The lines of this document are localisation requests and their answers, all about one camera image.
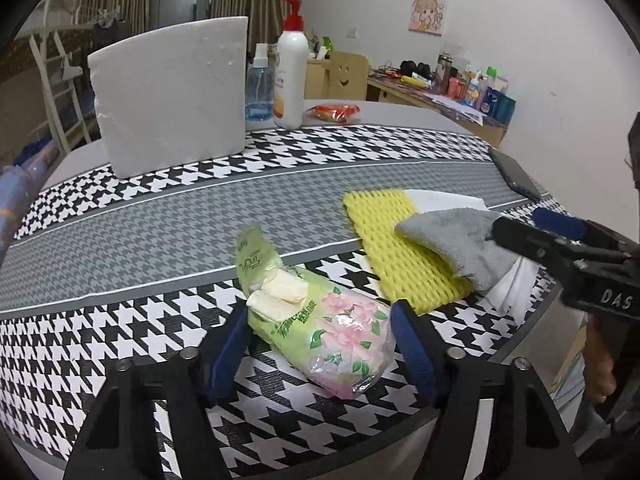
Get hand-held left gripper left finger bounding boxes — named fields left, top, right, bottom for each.
left=62, top=305, right=251, bottom=480

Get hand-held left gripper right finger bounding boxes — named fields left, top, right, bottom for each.
left=390, top=300, right=583, bottom=480

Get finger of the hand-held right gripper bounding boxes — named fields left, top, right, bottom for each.
left=491, top=215, right=596, bottom=281
left=531, top=207, right=631, bottom=256

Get grey cloth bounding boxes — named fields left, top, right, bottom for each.
left=394, top=206, right=521, bottom=293

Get green tissue pack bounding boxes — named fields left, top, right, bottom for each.
left=235, top=225, right=393, bottom=401

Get white cloth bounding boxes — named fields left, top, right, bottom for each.
left=406, top=188, right=543, bottom=313

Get yellow foam net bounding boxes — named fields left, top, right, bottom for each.
left=342, top=187, right=473, bottom=316

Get white foam box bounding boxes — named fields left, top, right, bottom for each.
left=87, top=16, right=249, bottom=179

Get person's right hand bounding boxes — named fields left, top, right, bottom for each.
left=582, top=320, right=618, bottom=406

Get black smartphone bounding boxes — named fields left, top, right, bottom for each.
left=487, top=146, right=543, bottom=202

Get cardboard box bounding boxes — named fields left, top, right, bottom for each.
left=550, top=317, right=588, bottom=396

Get houndstooth tablecloth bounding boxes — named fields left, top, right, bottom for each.
left=0, top=125, right=561, bottom=461

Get row of toiletry bottles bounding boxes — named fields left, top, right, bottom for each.
left=434, top=50, right=516, bottom=122

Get printed papers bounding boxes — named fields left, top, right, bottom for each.
left=430, top=94, right=486, bottom=123

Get wooden desk with patterned cover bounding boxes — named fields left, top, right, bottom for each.
left=367, top=67, right=508, bottom=148

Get red snack packet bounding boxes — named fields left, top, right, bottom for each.
left=305, top=102, right=362, bottom=124

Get wooden smiley chair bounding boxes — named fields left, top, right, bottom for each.
left=327, top=51, right=370, bottom=101

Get blue spray bottle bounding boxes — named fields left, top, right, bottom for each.
left=245, top=42, right=276, bottom=122

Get blue quilt bundle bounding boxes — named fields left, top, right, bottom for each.
left=0, top=137, right=56, bottom=271

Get wooden desk with drawers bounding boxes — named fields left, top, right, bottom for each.
left=305, top=55, right=331, bottom=101

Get white lotion pump bottle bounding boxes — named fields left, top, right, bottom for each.
left=273, top=0, right=309, bottom=130

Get dark hanging clothes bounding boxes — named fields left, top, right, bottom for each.
left=90, top=7, right=126, bottom=43

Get white metal bunk bed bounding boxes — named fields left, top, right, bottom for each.
left=0, top=0, right=96, bottom=161

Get cartoon wall poster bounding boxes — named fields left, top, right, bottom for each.
left=408, top=0, right=448, bottom=36

